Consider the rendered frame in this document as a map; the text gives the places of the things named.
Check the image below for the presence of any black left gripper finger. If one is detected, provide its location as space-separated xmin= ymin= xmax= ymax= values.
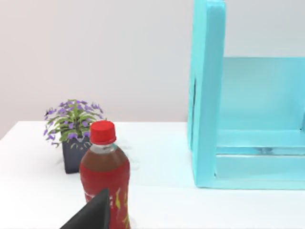
xmin=59 ymin=187 xmax=111 ymax=229

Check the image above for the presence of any red-capped brown drink bottle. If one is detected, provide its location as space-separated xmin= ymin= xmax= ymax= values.
xmin=79 ymin=120 xmax=132 ymax=229

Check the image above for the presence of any purple flower plant pot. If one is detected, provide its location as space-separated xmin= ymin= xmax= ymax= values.
xmin=43 ymin=99 xmax=107 ymax=174

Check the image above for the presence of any light blue rack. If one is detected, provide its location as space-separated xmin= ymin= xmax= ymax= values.
xmin=186 ymin=0 xmax=305 ymax=191

